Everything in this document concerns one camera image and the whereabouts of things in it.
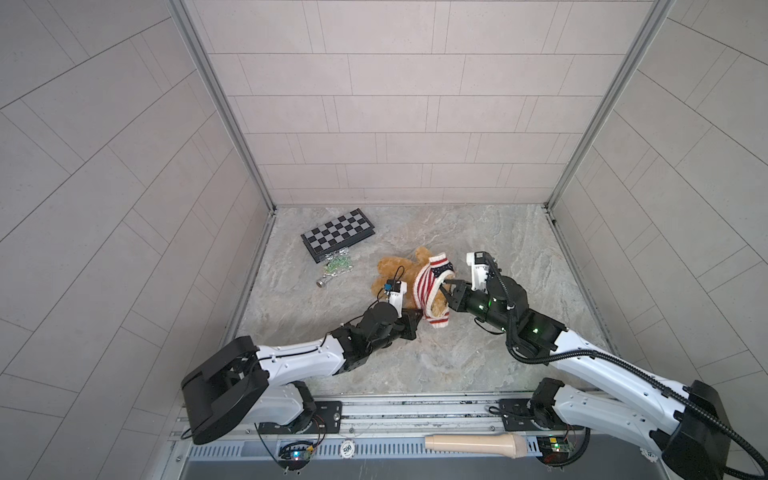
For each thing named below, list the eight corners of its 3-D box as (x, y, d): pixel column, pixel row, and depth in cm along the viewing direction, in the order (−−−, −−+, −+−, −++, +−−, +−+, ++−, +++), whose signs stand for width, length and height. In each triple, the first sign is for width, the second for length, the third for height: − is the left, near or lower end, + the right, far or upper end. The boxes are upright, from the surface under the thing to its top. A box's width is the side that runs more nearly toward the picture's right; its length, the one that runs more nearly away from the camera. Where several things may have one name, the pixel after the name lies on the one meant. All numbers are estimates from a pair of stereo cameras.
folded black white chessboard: (315, 265, 101) (312, 258, 98) (301, 241, 108) (299, 234, 105) (376, 234, 110) (375, 227, 107) (360, 214, 117) (359, 207, 113)
